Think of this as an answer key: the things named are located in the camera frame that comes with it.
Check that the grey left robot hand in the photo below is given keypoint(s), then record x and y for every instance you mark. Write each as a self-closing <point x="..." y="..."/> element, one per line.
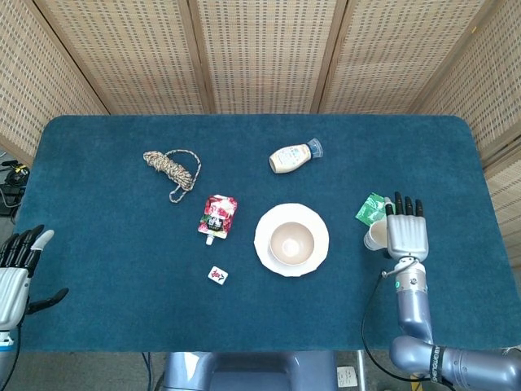
<point x="10" y="289"/>

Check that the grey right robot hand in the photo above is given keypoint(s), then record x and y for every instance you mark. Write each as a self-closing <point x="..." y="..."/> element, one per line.
<point x="407" y="236"/>

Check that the white paper cup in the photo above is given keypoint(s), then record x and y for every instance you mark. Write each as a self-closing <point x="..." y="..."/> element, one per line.
<point x="376" y="236"/>

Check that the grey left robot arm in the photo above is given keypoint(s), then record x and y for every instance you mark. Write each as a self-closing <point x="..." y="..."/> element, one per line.
<point x="4" y="354"/>

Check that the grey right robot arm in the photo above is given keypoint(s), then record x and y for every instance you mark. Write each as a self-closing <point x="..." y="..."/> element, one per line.
<point x="413" y="309"/>

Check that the beige bowl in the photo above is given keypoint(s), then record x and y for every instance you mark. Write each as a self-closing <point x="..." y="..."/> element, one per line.
<point x="291" y="242"/>

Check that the green snack packet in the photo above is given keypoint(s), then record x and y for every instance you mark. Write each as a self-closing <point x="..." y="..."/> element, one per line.
<point x="368" y="209"/>

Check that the black floor equipment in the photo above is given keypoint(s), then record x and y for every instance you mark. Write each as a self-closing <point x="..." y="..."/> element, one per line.
<point x="10" y="191"/>

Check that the woven folding screen panel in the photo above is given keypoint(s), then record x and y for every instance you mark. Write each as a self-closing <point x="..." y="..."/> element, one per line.
<point x="264" y="53"/>
<point x="488" y="69"/>
<point x="506" y="203"/>
<point x="130" y="57"/>
<point x="36" y="73"/>
<point x="390" y="57"/>

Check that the blue table cloth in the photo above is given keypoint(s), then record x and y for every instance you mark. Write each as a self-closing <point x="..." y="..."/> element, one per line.
<point x="122" y="285"/>

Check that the beige squeeze sauce bottle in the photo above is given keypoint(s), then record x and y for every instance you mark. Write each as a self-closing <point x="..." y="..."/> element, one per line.
<point x="289" y="159"/>

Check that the white paper plate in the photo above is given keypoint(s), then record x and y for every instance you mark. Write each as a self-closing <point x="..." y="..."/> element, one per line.
<point x="264" y="252"/>

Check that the white power strip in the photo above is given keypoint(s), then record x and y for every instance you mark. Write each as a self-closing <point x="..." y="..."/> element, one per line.
<point x="347" y="376"/>

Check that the red spouted drink pouch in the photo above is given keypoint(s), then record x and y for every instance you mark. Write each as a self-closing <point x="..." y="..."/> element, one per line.
<point x="217" y="216"/>

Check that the white mahjong tile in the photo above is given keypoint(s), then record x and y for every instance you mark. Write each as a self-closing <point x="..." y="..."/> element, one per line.
<point x="218" y="275"/>

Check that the grey robot torso base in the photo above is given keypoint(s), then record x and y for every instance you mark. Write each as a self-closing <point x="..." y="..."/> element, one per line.
<point x="244" y="370"/>

